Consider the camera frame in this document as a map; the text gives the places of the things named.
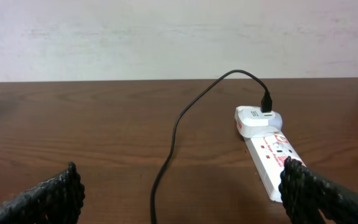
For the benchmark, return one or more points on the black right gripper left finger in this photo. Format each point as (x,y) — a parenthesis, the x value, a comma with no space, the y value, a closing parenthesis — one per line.
(56,200)

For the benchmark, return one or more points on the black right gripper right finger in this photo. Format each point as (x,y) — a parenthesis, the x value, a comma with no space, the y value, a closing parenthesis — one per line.
(311,198)

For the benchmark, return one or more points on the white power strip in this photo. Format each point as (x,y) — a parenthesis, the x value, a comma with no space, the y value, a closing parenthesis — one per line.
(269,154)

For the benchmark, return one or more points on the white USB wall charger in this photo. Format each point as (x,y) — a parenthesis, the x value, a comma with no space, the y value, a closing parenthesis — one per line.
(253,123)

